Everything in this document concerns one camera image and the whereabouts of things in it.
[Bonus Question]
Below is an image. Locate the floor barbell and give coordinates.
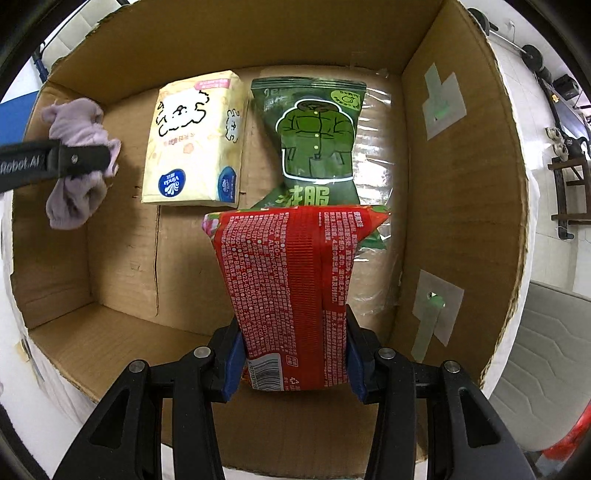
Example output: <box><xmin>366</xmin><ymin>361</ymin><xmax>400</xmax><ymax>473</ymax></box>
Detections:
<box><xmin>468</xmin><ymin>7</ymin><xmax>553</xmax><ymax>83</ymax></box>

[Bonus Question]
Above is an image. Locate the open cardboard box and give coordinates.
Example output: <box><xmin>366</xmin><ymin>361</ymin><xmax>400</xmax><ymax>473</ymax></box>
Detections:
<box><xmin>8</xmin><ymin>0</ymin><xmax>530</xmax><ymax>478</ymax></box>

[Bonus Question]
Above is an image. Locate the blue foam mat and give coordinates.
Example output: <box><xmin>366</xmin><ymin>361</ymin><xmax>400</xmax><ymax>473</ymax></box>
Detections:
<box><xmin>0</xmin><ymin>92</ymin><xmax>37</xmax><ymax>146</ymax></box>

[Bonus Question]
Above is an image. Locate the yellow tissue pack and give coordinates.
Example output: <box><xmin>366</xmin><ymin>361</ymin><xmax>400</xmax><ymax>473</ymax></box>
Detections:
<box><xmin>141</xmin><ymin>70</ymin><xmax>249</xmax><ymax>207</ymax></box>

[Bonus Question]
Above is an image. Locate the purple cloth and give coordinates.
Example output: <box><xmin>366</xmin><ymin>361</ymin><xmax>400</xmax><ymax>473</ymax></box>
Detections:
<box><xmin>41</xmin><ymin>98</ymin><xmax>121</xmax><ymax>230</ymax></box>

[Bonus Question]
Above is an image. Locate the red orange bag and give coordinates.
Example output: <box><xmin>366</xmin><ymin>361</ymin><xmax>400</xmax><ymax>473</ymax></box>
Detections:
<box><xmin>543</xmin><ymin>403</ymin><xmax>591</xmax><ymax>461</ymax></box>

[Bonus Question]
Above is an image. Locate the grey shell office chair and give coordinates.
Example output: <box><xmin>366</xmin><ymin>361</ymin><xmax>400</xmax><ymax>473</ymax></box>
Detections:
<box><xmin>490</xmin><ymin>282</ymin><xmax>591</xmax><ymax>451</ymax></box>

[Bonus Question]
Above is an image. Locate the dark wooden chair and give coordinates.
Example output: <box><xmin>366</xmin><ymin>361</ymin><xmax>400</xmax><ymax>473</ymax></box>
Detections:
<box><xmin>548</xmin><ymin>137</ymin><xmax>590</xmax><ymax>241</ymax></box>

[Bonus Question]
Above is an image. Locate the red snack bag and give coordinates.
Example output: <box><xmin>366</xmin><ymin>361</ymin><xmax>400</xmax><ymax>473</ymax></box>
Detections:
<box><xmin>202</xmin><ymin>205</ymin><xmax>389</xmax><ymax>392</ymax></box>

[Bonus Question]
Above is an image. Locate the treadmill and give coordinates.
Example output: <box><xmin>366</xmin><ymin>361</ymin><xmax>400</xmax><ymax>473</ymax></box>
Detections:
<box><xmin>539</xmin><ymin>78</ymin><xmax>590</xmax><ymax>142</ymax></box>

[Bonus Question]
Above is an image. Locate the green snack bag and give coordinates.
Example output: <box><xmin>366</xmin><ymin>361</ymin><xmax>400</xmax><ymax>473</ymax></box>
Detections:
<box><xmin>248</xmin><ymin>75</ymin><xmax>389</xmax><ymax>252</ymax></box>

